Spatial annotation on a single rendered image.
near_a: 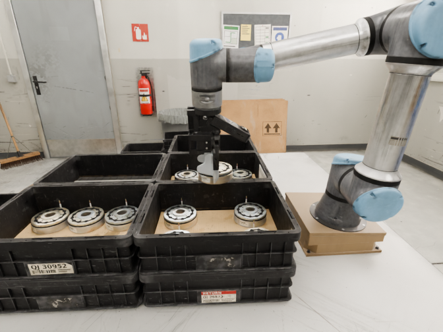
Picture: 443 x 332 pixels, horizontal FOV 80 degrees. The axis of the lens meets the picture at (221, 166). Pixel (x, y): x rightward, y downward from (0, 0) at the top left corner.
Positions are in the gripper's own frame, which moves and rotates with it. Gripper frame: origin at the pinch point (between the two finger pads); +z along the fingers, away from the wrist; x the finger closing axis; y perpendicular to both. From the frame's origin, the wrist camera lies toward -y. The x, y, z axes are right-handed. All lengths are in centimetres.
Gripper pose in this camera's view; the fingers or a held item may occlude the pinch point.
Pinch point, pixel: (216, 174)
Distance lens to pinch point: 76.7
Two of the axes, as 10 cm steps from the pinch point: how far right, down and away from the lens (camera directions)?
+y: -10.0, 0.3, -0.5
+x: 0.6, 4.9, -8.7
